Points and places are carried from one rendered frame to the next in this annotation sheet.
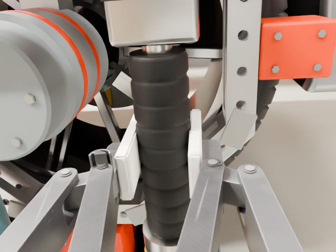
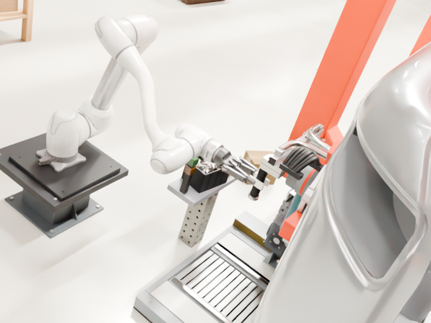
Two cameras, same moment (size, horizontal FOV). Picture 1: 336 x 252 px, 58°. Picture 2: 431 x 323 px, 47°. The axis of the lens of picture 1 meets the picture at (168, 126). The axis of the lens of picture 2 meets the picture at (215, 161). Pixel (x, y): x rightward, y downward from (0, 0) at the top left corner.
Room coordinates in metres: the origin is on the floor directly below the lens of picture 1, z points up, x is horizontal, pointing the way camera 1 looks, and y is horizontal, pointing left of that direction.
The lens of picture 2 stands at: (0.56, -1.57, 1.88)
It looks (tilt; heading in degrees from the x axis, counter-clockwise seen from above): 33 degrees down; 110
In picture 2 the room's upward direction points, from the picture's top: 18 degrees clockwise
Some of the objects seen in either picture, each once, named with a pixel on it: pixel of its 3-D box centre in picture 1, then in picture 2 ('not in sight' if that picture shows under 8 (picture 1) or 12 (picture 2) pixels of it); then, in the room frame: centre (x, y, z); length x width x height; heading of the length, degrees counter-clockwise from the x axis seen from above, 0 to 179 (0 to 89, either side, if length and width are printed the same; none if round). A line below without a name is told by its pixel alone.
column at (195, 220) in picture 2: not in sight; (199, 211); (-0.16, 0.39, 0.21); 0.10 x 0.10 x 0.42; 84
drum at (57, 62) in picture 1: (35, 71); (315, 184); (0.36, 0.15, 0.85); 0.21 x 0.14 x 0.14; 174
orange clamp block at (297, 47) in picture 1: (289, 46); (295, 227); (0.41, -0.17, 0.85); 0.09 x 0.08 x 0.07; 84
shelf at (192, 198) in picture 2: not in sight; (206, 180); (-0.16, 0.36, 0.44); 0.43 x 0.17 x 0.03; 84
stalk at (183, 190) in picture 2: not in sight; (188, 175); (-0.18, 0.17, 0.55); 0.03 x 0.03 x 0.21; 84
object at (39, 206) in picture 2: not in sight; (58, 184); (-0.84, 0.05, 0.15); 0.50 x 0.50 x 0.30; 85
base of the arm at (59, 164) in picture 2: not in sight; (58, 154); (-0.84, 0.03, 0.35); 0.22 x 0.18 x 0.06; 82
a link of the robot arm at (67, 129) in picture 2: not in sight; (65, 130); (-0.84, 0.05, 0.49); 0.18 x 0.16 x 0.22; 88
